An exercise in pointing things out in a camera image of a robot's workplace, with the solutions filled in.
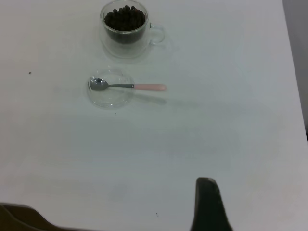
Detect clear glass saucer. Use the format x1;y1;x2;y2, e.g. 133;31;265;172
87;68;134;110

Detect clear double-wall glass mug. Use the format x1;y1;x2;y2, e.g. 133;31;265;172
99;0;166;58

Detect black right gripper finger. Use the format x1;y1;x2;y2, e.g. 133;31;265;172
190;177;235;231

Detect metal spoon with pink handle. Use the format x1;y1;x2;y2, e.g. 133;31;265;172
88;76;167;92

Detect dark coffee beans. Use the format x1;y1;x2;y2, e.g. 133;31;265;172
103;5;146;45

